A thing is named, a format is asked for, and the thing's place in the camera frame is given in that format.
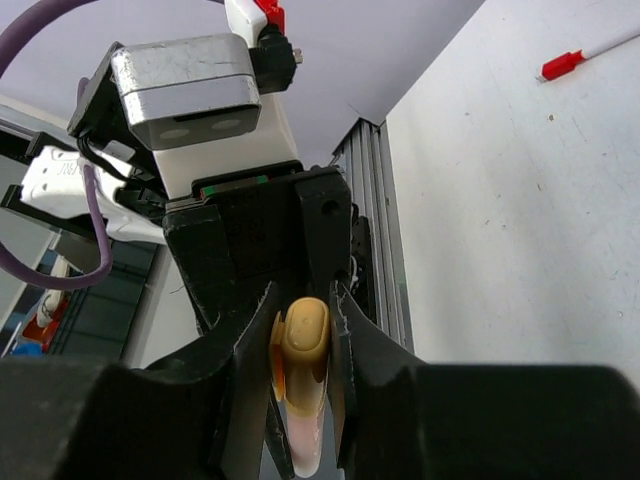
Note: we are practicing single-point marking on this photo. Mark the peach highlighter cap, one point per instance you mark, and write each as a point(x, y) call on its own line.
point(298, 355)

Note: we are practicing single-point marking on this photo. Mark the peach pastel highlighter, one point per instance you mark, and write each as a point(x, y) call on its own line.
point(305, 436)

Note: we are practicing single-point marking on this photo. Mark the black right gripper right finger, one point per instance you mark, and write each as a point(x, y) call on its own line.
point(398, 417)

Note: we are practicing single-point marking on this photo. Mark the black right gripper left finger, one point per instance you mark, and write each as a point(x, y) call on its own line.
point(198, 413)

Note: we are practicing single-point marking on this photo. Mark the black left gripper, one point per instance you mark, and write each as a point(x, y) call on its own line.
point(287, 226)

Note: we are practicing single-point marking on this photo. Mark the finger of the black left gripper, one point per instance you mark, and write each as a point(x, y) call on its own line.
point(276, 440)

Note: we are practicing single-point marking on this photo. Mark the aluminium frame rail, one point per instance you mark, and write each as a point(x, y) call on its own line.
point(379, 284)

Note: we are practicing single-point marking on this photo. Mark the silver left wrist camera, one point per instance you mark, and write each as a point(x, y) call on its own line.
point(189, 91)

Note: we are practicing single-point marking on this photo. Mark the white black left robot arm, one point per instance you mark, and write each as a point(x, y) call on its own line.
point(64, 184)

